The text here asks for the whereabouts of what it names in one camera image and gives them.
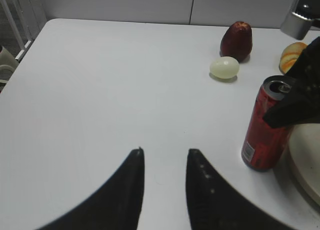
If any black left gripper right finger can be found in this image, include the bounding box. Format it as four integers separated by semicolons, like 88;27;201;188
185;149;289;230

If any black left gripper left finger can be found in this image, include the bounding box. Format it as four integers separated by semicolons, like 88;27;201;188
42;148;145;229

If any silver other arm gripper body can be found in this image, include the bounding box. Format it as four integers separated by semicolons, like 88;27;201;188
280;0;320;40

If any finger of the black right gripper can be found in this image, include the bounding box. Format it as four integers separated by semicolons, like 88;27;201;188
263;38;320;128

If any red cola can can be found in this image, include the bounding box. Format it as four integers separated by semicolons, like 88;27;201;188
241;75;294;171

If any beige round plate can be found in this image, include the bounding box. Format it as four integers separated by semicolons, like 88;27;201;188
287;124;320;210

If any dark red wax apple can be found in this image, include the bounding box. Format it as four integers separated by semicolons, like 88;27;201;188
220;21;253;62

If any white egg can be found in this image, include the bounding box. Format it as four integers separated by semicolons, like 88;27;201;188
209;57;240;79

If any beige chair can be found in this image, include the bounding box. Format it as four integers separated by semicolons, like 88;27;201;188
0;46;19;91

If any orange swirl bread ring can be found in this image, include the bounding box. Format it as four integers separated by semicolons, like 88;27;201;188
279;42;309;75

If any white metal frame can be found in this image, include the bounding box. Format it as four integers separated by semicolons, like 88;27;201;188
0;0;48;61

